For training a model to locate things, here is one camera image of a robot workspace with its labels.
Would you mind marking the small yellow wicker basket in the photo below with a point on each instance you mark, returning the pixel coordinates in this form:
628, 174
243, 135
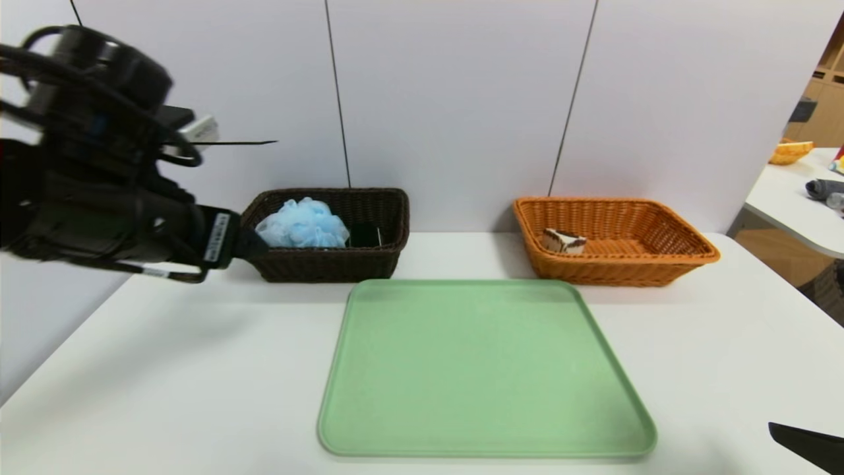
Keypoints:
790, 154

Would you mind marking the chocolate cake slice toy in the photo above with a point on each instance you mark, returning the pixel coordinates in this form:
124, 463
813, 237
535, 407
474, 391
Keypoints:
564, 242

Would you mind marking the grey rolled cloth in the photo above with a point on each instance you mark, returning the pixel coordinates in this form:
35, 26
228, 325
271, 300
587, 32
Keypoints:
823, 190

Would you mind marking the white side table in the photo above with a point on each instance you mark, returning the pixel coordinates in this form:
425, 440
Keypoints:
784, 204

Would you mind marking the dark grey box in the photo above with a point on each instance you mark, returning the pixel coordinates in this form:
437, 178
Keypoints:
802, 110

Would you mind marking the green plastic tray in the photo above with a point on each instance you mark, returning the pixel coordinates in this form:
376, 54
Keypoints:
488, 376

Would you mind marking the red and yellow item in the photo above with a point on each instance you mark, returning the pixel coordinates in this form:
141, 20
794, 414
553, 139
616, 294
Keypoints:
839, 162

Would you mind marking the wooden shelf unit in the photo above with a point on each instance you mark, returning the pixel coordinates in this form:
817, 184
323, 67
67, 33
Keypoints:
827, 112

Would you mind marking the light blue bath loofah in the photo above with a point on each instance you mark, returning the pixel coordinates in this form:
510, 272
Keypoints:
303, 224

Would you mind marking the dark woven stool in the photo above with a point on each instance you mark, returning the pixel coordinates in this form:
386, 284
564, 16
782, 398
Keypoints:
827, 293

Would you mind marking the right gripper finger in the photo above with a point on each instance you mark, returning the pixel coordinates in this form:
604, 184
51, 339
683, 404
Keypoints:
817, 452

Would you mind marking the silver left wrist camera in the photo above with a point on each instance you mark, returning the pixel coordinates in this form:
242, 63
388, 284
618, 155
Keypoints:
198, 130

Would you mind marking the orange and black left arm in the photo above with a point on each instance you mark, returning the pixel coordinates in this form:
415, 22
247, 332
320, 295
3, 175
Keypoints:
112, 72

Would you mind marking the dark brown wicker basket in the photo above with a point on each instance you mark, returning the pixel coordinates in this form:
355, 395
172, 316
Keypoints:
330, 264

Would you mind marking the clear plastic object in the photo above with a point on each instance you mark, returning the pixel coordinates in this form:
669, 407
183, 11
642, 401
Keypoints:
837, 201

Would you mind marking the orange wicker basket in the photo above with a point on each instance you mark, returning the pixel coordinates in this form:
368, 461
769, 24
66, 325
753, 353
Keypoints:
613, 267

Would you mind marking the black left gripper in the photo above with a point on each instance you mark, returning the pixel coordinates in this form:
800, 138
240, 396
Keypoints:
218, 237

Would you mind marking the black and white eraser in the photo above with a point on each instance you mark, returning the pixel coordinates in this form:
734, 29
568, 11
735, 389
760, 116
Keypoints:
364, 236

